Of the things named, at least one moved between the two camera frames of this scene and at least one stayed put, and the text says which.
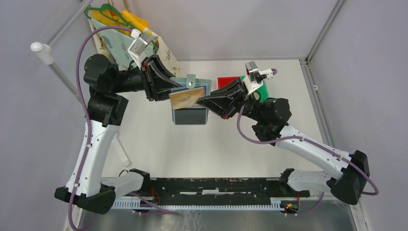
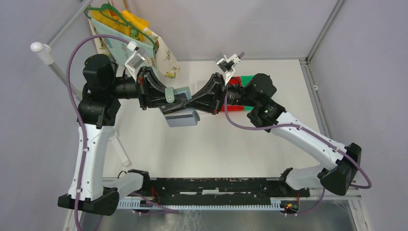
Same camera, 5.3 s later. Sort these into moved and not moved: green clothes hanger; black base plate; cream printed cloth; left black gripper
Moved: left black gripper
Not moved: green clothes hanger; cream printed cloth; black base plate
